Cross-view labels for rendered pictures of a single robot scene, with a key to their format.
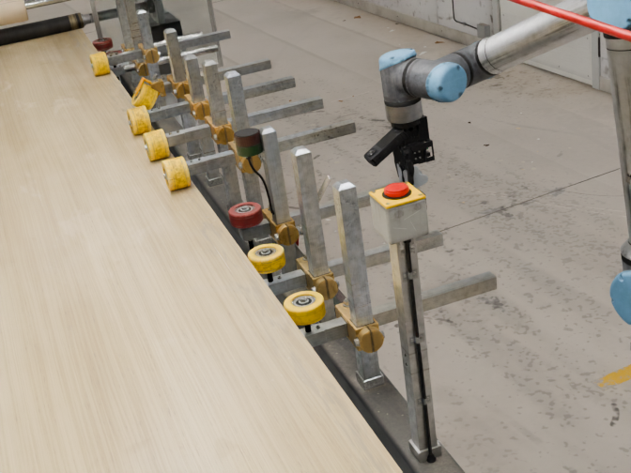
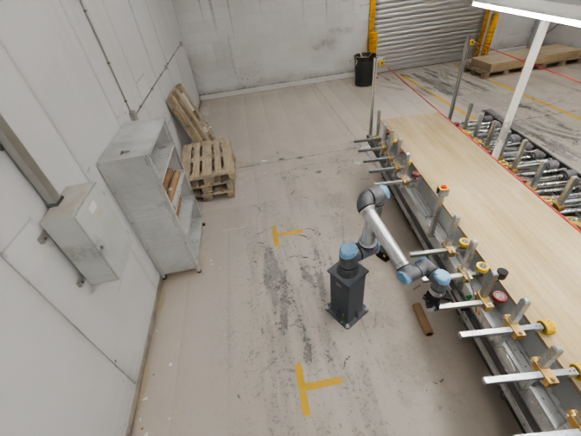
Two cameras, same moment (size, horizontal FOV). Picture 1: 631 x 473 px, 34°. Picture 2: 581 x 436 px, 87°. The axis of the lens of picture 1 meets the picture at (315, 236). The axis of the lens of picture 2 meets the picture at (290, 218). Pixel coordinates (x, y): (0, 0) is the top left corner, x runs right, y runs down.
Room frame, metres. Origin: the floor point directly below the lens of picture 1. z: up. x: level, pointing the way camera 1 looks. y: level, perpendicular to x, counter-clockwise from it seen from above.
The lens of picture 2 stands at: (3.63, -0.73, 2.68)
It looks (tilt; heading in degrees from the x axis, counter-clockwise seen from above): 40 degrees down; 198
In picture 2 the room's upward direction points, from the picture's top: 8 degrees counter-clockwise
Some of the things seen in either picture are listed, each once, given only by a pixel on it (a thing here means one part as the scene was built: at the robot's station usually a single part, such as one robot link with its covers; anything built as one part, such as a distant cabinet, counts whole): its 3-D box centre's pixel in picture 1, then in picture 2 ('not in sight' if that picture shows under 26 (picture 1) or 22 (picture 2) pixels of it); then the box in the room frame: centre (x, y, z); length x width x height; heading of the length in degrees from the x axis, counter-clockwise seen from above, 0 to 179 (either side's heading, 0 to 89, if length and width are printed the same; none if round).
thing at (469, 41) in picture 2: not in sight; (459, 85); (-0.79, 0.35, 1.25); 0.15 x 0.08 x 1.10; 16
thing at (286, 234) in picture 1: (279, 225); (484, 300); (2.24, 0.08, 0.85); 0.13 x 0.06 x 0.05; 16
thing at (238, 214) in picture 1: (248, 228); (497, 300); (2.23, 0.16, 0.85); 0.08 x 0.08 x 0.11
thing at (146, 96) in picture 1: (145, 97); not in sight; (3.18, 0.48, 0.93); 0.09 x 0.08 x 0.09; 106
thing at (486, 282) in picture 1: (399, 310); (437, 252); (1.80, -0.15, 0.82); 0.43 x 0.03 x 0.04; 106
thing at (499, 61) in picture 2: not in sight; (524, 57); (-5.94, 2.97, 0.23); 2.41 x 0.77 x 0.17; 114
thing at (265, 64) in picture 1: (217, 75); not in sight; (3.25, 0.24, 0.95); 0.36 x 0.03 x 0.03; 106
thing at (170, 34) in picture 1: (184, 101); not in sight; (3.17, 0.35, 0.90); 0.03 x 0.03 x 0.48; 16
